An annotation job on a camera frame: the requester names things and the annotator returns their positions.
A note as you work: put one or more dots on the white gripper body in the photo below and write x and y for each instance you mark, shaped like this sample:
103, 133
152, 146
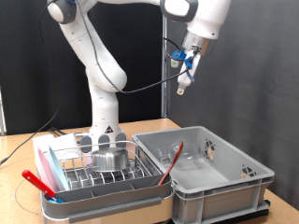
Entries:
188, 74

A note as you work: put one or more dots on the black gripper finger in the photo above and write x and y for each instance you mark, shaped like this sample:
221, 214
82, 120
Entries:
181, 90

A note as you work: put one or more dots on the clear wine glass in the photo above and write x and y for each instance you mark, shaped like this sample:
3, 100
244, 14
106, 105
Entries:
187, 155

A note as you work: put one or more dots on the steel bowl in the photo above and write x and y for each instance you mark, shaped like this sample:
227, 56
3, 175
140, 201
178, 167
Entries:
109, 158

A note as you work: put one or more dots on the light blue plate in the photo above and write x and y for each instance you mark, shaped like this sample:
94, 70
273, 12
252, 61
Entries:
57, 168

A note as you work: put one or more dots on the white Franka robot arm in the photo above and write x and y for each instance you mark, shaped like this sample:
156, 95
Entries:
102, 71

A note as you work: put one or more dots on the vertical metal pole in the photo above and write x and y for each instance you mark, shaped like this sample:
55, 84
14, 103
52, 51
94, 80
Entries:
164, 102

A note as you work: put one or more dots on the grey backdrop curtain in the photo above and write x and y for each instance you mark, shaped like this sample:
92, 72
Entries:
264, 93

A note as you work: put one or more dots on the grey plastic crate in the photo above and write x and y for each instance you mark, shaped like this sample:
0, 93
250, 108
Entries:
218, 199

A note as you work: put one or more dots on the white box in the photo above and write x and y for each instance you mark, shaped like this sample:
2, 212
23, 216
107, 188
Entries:
62, 143

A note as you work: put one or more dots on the pink plate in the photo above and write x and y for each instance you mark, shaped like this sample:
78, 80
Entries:
43, 169

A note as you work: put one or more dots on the black backdrop curtain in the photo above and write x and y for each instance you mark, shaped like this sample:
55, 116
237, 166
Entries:
25, 62

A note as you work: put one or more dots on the grey metal frame bar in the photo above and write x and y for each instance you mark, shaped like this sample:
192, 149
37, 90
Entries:
2, 118

